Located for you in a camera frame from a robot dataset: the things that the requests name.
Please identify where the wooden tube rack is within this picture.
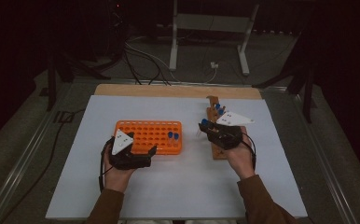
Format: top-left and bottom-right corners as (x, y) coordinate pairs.
(205, 95), (233, 161)

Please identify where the person's right hand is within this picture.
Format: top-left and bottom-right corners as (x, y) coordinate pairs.
(224, 125), (257, 181)

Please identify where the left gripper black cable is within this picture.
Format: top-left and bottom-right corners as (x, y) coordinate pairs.
(98, 137), (116, 193)

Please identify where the orange plastic tube rack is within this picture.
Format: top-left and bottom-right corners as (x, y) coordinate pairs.
(111, 119), (183, 156)

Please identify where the person's left hand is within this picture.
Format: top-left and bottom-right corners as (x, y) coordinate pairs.
(103, 145), (135, 194)

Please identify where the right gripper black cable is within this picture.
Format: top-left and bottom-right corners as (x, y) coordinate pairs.
(242, 132), (257, 171)

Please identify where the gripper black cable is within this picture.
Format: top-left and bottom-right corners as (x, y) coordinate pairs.
(98, 137), (116, 193)
(242, 132), (257, 171)

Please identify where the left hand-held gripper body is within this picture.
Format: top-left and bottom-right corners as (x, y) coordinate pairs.
(107, 128), (153, 171)

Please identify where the black cable bundle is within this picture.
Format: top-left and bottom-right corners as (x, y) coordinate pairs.
(122, 46), (172, 87)

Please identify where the metal frame rail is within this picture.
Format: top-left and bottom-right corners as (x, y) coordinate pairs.
(291, 91), (358, 224)
(0, 83), (76, 224)

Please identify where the thin black floor cable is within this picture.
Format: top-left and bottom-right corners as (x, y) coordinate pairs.
(0, 107), (88, 224)

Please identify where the grey metal stand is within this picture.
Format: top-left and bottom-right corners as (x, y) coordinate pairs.
(168, 0), (260, 77)

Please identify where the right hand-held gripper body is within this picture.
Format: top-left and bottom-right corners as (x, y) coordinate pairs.
(207, 111), (256, 151)

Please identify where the white board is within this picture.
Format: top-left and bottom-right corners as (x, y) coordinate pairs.
(45, 94), (309, 220)

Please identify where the long white cable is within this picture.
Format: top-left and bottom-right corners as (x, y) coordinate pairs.
(124, 41), (182, 84)

